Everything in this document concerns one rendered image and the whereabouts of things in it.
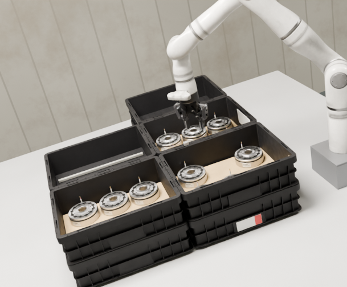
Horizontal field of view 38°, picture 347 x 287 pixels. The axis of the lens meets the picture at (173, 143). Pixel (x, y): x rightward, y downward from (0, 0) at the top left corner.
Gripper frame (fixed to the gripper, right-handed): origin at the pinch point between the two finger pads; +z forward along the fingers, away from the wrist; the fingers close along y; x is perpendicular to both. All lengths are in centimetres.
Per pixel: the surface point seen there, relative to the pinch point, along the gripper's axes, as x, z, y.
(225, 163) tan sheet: 6.2, 11.7, -13.7
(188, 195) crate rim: 39.1, 2.4, -17.1
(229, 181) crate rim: 29.2, 2.5, -26.7
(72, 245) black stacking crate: 66, 6, 11
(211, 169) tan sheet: 11.6, 11.7, -10.1
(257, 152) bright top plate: 2.0, 8.6, -25.0
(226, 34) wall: -172, 25, 66
